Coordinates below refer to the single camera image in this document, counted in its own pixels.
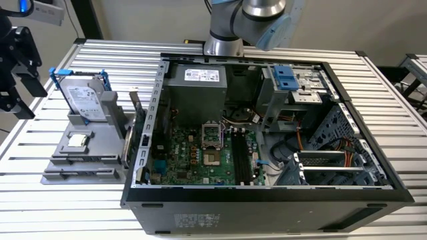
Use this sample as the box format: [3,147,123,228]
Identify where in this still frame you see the grey optical drive cage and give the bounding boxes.
[257,64,333,131]

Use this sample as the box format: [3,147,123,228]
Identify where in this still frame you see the thin black wall cable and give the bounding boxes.
[63,2,82,39]

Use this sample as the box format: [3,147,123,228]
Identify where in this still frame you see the grey parts rack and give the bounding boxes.
[39,91,135,186]

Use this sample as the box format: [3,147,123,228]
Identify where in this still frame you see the green motherboard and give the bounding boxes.
[146,124,269,187]

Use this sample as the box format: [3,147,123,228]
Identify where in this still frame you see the red yellow orange wires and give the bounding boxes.
[336,138,358,169]

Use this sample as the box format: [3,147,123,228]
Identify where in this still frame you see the metal slat side table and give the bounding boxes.
[397,53,427,112]

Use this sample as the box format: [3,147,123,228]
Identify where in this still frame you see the grey power supply box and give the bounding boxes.
[163,63,230,126]

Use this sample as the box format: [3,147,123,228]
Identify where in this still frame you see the metal socket cover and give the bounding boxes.
[201,121,225,149]

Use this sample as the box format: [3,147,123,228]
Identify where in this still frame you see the hard disk in blue carrier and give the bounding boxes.
[49,66,113,125]

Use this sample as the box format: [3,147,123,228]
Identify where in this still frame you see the CPU socket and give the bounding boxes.
[202,148,223,166]

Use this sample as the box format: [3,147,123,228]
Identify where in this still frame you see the black upright post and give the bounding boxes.
[77,0,106,41]

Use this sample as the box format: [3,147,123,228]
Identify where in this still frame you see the black PC case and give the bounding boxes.
[119,51,416,236]

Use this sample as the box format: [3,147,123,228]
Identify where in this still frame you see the graphics card with metal bracket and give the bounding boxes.
[122,86,149,170]

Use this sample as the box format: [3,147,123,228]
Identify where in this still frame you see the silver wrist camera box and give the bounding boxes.
[15,0,66,27]

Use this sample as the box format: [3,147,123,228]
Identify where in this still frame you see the grey disk bay cage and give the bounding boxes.
[293,149,382,186]

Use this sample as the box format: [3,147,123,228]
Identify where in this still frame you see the thick black cable loop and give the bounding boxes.
[269,139,300,172]

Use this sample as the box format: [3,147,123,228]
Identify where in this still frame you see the blue drive bay latch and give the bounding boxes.
[272,65,300,92]

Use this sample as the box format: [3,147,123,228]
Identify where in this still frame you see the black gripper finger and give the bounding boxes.
[11,25,50,99]
[0,85,37,120]

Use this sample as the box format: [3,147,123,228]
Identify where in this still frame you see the silver CPU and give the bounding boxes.
[69,134,90,147]

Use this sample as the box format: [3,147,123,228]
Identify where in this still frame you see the yellow white black wire bundle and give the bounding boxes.
[222,107,262,126]

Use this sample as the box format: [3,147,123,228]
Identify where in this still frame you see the orange power wires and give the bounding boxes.
[278,113,306,153]

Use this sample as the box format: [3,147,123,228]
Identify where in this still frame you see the black RAM slot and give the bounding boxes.
[231,128,245,186]
[239,128,251,186]
[243,128,254,186]
[235,128,247,186]

